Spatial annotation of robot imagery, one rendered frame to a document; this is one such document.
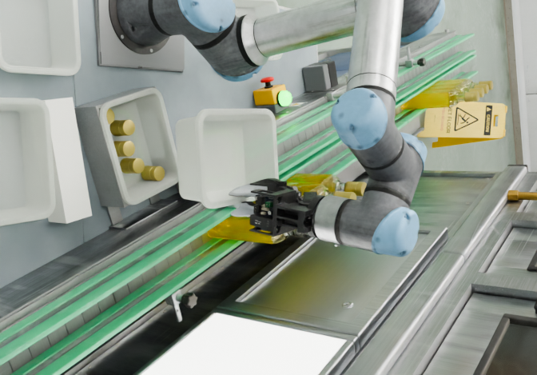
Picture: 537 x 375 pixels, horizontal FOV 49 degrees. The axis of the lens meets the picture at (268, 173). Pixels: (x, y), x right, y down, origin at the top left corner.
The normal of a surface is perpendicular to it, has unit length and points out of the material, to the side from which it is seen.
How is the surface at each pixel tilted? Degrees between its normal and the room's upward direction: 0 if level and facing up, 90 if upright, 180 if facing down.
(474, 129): 74
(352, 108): 88
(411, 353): 90
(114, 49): 3
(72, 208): 0
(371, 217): 86
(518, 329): 90
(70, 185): 0
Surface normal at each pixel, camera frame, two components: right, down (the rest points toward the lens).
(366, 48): -0.41, -0.50
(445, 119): -0.38, -0.20
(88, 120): -0.57, 0.34
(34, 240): 0.80, 0.02
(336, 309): -0.19, -0.94
